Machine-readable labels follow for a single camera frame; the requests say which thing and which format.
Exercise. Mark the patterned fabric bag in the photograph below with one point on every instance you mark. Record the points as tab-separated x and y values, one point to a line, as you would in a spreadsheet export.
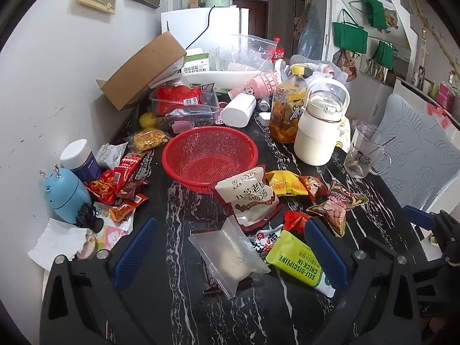
345	66

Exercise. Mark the blue plastic bag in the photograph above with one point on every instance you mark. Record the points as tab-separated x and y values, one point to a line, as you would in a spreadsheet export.
309	32

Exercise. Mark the green white box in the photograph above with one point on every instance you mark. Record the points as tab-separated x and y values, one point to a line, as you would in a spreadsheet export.
196	63

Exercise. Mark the light blue humidifier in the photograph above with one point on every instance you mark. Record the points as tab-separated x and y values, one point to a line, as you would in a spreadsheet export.
66	194

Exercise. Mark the clear zip bag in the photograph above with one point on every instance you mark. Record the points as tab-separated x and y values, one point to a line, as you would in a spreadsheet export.
230	255

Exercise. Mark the clear plastic container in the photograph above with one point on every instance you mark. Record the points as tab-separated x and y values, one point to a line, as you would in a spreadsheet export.
205	109

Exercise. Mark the bamboo pole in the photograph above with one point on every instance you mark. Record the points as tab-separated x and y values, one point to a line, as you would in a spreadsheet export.
431	32

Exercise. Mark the white black printed packet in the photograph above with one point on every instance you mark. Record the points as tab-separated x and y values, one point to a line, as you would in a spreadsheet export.
266	244

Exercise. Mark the black hair clip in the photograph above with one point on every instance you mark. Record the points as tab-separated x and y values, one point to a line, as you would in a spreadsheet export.
90	217

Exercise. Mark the pink grey plush toy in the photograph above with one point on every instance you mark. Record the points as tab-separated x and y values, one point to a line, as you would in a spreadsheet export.
320	68

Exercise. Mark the cardboard box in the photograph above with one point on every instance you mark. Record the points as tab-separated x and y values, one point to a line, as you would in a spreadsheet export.
143	72

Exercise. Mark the pink white packet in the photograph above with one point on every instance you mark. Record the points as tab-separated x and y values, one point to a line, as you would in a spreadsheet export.
113	233

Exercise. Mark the white power adapter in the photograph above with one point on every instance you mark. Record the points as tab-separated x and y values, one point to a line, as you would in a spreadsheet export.
265	118

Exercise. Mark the cartoon glass mug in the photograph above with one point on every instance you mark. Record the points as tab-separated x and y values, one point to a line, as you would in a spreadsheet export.
363	154

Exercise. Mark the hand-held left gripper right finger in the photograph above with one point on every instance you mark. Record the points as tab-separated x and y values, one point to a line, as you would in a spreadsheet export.
325	255

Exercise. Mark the smiley printed bag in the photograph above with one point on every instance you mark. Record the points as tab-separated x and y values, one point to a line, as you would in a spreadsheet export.
345	133

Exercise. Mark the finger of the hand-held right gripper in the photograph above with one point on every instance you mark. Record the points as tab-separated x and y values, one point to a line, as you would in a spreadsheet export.
418	218

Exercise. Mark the long red snack packet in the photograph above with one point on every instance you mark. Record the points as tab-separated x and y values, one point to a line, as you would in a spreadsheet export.
129	165

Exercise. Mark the orange drink bottle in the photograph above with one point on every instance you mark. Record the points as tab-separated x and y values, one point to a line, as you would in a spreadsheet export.
284	115

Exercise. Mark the white tissue paper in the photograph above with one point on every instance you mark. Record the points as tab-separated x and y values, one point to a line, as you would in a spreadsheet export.
57	244

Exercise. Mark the yellow-green packet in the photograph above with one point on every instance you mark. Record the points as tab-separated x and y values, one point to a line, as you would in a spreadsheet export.
294	258

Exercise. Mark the green tote bag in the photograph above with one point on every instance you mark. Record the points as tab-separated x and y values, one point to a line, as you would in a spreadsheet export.
350	37
375	10

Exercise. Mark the metal stirrer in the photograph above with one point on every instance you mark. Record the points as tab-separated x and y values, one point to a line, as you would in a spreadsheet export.
377	150

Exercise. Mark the red gold candy packet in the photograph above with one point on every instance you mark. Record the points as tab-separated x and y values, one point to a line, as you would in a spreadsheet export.
104	188

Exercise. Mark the lemon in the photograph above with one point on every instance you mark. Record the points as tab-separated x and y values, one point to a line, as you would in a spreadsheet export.
147	120

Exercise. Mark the red plastic basket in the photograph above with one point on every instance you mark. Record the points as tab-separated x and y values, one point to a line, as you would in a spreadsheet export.
210	154

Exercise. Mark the pink box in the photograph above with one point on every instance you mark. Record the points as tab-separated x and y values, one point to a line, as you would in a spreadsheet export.
445	97

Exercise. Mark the blue jar white lid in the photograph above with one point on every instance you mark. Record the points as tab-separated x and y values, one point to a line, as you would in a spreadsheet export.
81	161

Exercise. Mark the brown door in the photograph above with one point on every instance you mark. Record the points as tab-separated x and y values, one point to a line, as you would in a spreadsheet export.
253	18

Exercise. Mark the large clear plastic bag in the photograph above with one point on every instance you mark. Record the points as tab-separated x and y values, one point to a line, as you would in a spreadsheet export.
251	52

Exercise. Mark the white refrigerator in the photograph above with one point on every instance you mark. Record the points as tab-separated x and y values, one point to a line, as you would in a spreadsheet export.
187	25

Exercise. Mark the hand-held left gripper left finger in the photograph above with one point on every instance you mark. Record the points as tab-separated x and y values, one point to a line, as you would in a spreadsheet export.
138	253

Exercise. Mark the red cola bottle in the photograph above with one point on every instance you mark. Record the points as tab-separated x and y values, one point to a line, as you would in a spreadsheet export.
278	52

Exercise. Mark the brown green snack packet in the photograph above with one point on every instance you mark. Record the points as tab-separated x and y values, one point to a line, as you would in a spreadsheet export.
337	205

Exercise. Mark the red cartoon snack packet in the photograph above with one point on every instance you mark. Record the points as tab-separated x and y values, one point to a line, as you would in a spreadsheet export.
314	187

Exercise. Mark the white brown soup packet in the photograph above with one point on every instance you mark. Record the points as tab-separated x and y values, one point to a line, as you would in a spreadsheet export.
248	194

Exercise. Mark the white long dish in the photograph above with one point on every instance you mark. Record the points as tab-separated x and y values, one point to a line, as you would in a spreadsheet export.
215	79

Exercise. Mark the grey leaf pattern chair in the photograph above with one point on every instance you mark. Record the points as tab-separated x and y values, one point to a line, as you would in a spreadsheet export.
413	151

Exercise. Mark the yellow snack bag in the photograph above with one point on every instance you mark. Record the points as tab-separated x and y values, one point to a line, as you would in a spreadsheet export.
149	139

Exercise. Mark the pink cup stack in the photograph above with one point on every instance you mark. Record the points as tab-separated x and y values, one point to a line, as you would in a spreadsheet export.
258	84

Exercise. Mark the yellow snack packet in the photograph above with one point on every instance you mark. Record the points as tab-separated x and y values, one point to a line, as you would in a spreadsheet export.
285	183

